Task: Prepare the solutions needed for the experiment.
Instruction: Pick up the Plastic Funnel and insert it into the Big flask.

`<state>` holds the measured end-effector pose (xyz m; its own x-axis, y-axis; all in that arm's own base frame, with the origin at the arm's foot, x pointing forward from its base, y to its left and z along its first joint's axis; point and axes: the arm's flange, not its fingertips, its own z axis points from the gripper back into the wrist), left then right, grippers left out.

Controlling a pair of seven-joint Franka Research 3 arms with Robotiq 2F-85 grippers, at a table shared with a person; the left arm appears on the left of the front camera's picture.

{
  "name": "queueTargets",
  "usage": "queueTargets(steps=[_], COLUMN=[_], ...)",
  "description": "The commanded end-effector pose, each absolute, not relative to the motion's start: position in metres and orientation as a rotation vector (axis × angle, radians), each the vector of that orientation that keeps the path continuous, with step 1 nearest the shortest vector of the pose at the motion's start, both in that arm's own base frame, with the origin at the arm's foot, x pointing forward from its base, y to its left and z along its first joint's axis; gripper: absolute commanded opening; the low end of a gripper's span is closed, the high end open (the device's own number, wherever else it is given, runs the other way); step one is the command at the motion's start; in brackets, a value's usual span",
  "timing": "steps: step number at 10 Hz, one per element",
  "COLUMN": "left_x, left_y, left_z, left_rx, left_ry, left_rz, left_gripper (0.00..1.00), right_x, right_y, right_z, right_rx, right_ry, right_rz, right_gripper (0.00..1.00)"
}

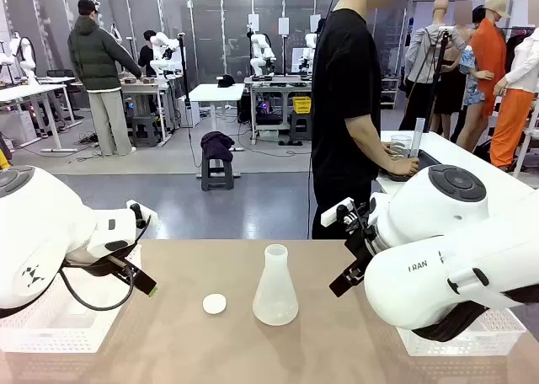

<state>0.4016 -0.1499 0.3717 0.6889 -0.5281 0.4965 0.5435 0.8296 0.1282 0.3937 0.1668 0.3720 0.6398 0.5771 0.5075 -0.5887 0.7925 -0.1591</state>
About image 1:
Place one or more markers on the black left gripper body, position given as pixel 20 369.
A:
pixel 120 258

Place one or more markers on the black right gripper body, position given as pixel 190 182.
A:
pixel 365 249

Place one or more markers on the translucent plastic Erlenmeyer flask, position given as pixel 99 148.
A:
pixel 275 300

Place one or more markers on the white round flask cap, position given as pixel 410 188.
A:
pixel 214 304

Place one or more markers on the clear plastic measuring jug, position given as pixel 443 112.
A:
pixel 400 144

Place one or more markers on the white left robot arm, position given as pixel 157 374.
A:
pixel 42 232

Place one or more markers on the person's right forearm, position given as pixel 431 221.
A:
pixel 372 156

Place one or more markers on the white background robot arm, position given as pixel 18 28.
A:
pixel 309 43
pixel 259 51
pixel 162 43

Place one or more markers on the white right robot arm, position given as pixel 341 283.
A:
pixel 442 232

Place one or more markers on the person's right hand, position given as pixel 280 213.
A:
pixel 402 166

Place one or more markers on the white perforated plastic basket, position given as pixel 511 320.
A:
pixel 63 337
pixel 484 342

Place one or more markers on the black tray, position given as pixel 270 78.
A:
pixel 427 161

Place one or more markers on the grey plastic step stool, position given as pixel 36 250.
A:
pixel 217 175
pixel 145 129
pixel 300 125

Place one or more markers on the person in black T-shirt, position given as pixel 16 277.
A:
pixel 341 106

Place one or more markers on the dark crumpled cloth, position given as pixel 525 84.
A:
pixel 217 145

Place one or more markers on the white shoe rack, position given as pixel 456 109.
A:
pixel 389 93

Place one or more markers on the yellow plastic crate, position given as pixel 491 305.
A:
pixel 302 104

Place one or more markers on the mannequin in black dress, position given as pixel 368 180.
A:
pixel 448 93

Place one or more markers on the black office chair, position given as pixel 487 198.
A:
pixel 63 81

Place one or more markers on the white desk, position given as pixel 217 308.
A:
pixel 29 91
pixel 219 92

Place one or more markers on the mannequin in orange trousers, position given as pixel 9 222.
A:
pixel 511 118

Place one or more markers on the black light stand pole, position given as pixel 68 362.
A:
pixel 184 72

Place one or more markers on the mannequin in blue floral dress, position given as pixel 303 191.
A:
pixel 471 81

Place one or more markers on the man in green puffer jacket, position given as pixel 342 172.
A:
pixel 94 60

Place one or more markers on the person in black with cap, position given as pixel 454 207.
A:
pixel 146 57

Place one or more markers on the bald mannequin in grey hoodie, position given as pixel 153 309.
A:
pixel 425 55

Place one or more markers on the black baseball cap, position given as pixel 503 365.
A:
pixel 225 81

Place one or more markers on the capped mannequin in orange dress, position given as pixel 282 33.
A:
pixel 490 55

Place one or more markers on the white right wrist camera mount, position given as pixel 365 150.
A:
pixel 332 216

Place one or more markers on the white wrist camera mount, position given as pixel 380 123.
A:
pixel 148 218
pixel 332 216

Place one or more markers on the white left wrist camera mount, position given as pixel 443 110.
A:
pixel 148 218

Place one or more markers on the metal frame workbench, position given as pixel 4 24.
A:
pixel 143 87
pixel 278 85

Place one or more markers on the black camera tripod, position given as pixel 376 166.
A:
pixel 439 64

